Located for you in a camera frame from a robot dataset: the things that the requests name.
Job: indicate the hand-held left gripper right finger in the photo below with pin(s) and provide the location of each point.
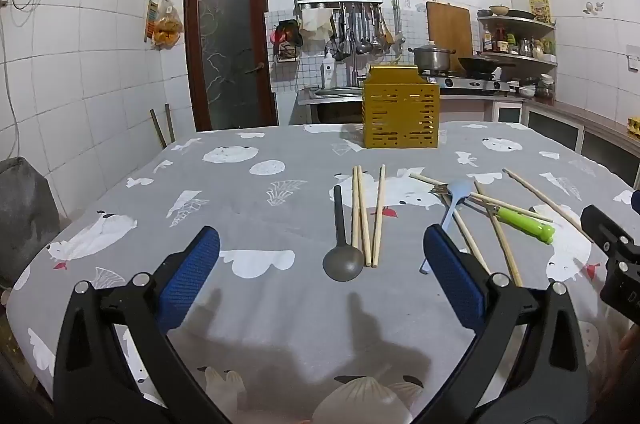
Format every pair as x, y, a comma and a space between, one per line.
455, 279

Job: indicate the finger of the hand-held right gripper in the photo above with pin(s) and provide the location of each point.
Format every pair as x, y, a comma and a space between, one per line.
602, 226
636, 201

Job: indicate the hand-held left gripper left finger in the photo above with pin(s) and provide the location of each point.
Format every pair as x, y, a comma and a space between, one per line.
192, 279

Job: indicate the light blue spoon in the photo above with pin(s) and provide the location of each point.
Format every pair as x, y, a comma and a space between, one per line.
457, 191

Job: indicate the grey spoon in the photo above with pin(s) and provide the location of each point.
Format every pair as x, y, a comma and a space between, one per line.
342, 264

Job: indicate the yellow perforated utensil holder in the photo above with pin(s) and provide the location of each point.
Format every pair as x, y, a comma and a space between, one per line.
400, 114

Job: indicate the row of hanging kitchen utensils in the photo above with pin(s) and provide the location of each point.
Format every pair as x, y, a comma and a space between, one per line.
360, 34

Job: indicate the yellow egg tray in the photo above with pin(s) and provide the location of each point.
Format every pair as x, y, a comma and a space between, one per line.
635, 124

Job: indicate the grey printed tablecloth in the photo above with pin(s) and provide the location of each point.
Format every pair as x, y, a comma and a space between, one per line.
250, 224

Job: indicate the kitchen counter cabinet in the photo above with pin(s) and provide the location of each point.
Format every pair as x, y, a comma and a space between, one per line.
560, 124

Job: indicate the wooden stick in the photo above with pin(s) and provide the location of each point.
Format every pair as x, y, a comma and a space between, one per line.
170, 124
157, 129

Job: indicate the stack of white bowls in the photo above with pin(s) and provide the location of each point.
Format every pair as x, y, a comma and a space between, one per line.
530, 88

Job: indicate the row of condiment bottles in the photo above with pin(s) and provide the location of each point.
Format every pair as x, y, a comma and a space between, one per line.
520, 44

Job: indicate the steel gas stove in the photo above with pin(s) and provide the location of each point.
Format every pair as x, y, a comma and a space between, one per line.
465, 83

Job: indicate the black wok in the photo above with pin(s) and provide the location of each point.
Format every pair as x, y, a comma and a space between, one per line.
480, 64

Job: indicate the metal corner shelf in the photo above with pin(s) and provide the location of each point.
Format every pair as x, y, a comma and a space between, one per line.
520, 20

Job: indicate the steel cooking pot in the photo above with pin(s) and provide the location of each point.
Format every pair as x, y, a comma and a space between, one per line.
432, 59

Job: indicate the steel sink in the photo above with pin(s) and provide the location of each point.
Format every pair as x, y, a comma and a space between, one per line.
335, 93

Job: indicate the brown frosted glass door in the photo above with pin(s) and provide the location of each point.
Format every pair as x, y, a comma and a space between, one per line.
225, 54

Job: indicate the bowls on shelf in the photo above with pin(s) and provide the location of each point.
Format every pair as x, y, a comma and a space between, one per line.
500, 10

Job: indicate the white detergent bottle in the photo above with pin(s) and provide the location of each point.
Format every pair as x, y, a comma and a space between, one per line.
327, 74

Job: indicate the wooden cutting board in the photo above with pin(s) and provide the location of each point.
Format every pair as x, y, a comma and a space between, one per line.
450, 29

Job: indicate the orange plastic bag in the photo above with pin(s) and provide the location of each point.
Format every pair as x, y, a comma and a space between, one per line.
167, 29

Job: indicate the red and black bag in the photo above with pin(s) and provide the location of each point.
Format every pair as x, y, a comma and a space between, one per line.
286, 36

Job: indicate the white hanging cloth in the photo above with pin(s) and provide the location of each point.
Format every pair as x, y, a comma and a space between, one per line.
315, 24

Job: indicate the white wall switch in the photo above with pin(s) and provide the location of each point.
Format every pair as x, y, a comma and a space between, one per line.
633, 58

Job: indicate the decorative wall hooks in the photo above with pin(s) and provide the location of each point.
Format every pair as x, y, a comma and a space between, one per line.
594, 8

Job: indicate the yellow wall poster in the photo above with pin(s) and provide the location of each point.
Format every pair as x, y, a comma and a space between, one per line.
539, 8

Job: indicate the small wall calendar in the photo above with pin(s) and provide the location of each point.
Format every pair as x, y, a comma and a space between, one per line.
151, 19

